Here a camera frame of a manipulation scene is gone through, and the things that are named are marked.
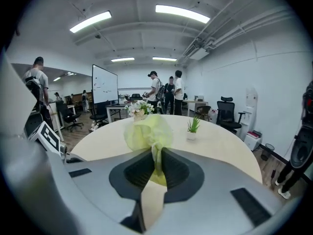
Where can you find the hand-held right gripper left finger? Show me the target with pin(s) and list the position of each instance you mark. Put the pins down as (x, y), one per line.
(139, 172)

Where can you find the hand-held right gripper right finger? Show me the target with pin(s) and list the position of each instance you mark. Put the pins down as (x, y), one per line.
(176, 172)

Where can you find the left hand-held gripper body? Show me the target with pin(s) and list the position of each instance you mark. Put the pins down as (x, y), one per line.
(45, 137)

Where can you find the yellow-green cleaning cloth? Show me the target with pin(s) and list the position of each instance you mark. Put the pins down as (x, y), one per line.
(149, 133)

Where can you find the grey table with white legs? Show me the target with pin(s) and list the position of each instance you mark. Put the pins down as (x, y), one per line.
(117, 108)

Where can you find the black swivel chair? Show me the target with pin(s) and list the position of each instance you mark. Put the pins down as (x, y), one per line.
(71, 117)
(99, 116)

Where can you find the small potted green plant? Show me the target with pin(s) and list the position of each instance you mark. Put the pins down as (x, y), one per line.
(192, 128)

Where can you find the white vase of flowers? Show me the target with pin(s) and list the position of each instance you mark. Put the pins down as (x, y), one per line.
(140, 110)

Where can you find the black visitor chair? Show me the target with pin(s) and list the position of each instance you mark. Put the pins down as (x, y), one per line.
(203, 111)

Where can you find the black office chair with headrest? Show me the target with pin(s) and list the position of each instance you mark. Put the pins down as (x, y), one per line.
(227, 116)

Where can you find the rolling whiteboard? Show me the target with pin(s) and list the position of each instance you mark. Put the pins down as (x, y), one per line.
(104, 84)

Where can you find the white low box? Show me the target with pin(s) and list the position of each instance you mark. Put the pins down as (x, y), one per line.
(253, 143)

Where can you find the red book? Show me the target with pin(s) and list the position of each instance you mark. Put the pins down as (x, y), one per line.
(253, 134)

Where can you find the black waste bin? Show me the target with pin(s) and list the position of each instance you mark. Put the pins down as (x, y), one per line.
(268, 150)

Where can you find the white water dispenser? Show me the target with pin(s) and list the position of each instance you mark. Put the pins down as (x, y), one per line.
(250, 106)

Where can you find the ceiling light panel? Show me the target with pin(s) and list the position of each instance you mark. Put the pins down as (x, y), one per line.
(164, 58)
(122, 59)
(182, 13)
(90, 21)

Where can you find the ceiling air conditioner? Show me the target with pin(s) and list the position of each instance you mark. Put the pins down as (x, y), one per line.
(198, 53)

